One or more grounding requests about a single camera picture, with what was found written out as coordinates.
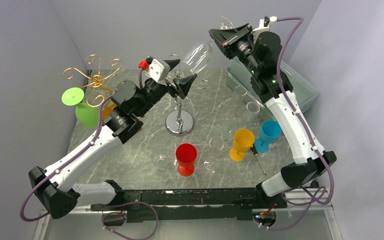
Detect clear wine glass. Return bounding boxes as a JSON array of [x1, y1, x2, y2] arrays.
[[220, 120, 238, 143], [226, 85, 247, 123], [240, 101, 261, 128]]

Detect gold wine glass rack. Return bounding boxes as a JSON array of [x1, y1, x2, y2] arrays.
[[62, 54, 124, 108]]

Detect red plastic wine glass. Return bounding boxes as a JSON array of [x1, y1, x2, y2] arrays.
[[175, 143, 198, 177]]

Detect green plastic wine glass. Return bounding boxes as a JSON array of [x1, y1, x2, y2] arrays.
[[61, 87, 99, 128]]

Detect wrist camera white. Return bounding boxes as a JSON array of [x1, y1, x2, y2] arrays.
[[138, 56, 171, 84], [255, 16, 278, 32]]

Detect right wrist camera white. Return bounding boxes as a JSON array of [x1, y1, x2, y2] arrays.
[[255, 16, 278, 32]]

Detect chrome wine glass rack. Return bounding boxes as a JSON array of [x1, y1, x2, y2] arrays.
[[165, 70, 195, 137]]

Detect orange wooden rack base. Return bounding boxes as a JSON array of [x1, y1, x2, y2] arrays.
[[101, 103, 116, 120]]

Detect blue plastic wine glass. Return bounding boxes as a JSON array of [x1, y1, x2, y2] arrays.
[[254, 120, 282, 153]]

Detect orange plastic wine glass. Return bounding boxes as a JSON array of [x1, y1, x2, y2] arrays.
[[229, 128, 255, 162]]

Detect orange black screwdriver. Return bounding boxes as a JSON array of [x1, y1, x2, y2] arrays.
[[250, 145, 267, 176]]

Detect aluminium frame rail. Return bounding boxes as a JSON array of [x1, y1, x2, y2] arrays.
[[32, 190, 344, 240]]

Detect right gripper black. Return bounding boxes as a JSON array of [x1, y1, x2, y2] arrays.
[[209, 23, 261, 75]]

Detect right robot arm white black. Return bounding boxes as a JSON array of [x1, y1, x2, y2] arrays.
[[208, 24, 337, 208]]

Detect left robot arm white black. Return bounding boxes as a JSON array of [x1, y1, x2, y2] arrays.
[[28, 57, 199, 219]]

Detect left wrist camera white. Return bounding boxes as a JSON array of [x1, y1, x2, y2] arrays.
[[138, 56, 171, 84]]

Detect clear plastic storage box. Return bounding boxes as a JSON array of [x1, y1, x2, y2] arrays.
[[226, 58, 319, 120]]

